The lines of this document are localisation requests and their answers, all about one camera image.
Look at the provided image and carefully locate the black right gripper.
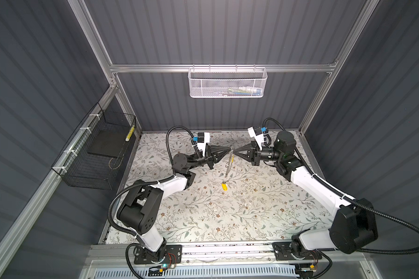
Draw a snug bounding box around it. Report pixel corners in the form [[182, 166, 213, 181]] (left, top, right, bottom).
[[233, 142, 281, 168]]

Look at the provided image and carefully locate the black wire basket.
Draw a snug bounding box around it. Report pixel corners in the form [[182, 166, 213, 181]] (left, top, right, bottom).
[[52, 104, 137, 190]]

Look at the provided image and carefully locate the black foam pad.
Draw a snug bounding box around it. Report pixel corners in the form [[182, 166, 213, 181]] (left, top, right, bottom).
[[87, 131, 128, 158]]

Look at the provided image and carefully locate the yellow marker pen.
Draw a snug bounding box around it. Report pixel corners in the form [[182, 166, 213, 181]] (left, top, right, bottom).
[[125, 125, 135, 142]]

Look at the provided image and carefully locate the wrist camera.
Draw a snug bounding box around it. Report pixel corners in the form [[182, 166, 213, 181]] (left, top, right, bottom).
[[192, 132, 211, 156], [247, 127, 268, 150]]

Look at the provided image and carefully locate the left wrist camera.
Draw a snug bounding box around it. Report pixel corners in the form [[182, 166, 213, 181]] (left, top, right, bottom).
[[192, 132, 211, 156]]

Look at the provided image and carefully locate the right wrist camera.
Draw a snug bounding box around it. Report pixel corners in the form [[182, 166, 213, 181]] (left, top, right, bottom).
[[247, 127, 268, 150]]

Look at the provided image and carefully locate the yellow tagged key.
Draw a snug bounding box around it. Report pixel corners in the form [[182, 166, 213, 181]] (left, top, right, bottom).
[[222, 181, 228, 191]]

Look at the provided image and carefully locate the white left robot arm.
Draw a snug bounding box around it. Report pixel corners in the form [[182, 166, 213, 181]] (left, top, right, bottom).
[[107, 144, 232, 262]]

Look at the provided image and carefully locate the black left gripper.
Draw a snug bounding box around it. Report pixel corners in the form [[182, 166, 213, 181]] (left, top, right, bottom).
[[187, 146, 228, 173]]

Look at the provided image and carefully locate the white wire mesh basket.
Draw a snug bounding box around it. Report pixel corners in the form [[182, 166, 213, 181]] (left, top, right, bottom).
[[187, 66, 268, 98]]

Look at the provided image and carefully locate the white vent grille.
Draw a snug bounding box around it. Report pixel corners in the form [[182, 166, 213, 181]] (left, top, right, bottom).
[[92, 264, 299, 279]]

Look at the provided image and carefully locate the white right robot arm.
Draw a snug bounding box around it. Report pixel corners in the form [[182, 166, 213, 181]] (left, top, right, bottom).
[[234, 127, 378, 260]]

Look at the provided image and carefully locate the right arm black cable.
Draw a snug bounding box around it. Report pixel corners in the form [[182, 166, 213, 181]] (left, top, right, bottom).
[[262, 117, 419, 255]]

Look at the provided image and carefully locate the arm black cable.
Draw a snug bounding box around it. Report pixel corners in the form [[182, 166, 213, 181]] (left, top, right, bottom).
[[107, 126, 198, 279], [262, 117, 419, 255]]

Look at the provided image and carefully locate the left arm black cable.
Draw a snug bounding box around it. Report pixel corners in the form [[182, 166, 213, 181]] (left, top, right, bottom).
[[107, 126, 198, 279]]

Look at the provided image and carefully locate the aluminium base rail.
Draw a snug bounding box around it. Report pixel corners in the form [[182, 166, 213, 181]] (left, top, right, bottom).
[[87, 240, 371, 266]]

